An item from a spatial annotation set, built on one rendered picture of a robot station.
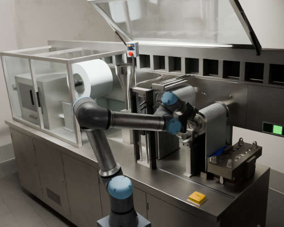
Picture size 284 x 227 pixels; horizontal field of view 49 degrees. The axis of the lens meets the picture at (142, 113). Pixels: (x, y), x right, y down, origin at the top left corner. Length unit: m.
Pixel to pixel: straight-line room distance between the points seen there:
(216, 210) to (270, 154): 1.90
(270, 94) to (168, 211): 0.93
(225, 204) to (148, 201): 0.52
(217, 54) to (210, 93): 0.27
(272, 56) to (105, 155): 1.10
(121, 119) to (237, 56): 0.96
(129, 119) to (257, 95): 0.93
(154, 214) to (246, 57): 1.13
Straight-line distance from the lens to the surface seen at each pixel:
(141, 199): 2.10
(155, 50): 2.44
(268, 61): 1.98
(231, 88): 2.11
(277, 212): 3.39
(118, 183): 1.54
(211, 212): 1.73
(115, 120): 1.38
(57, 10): 4.81
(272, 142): 3.50
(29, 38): 4.65
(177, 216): 1.94
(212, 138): 1.98
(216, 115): 1.97
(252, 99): 2.06
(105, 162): 1.59
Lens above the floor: 1.92
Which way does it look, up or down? 18 degrees down
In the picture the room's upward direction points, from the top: 3 degrees counter-clockwise
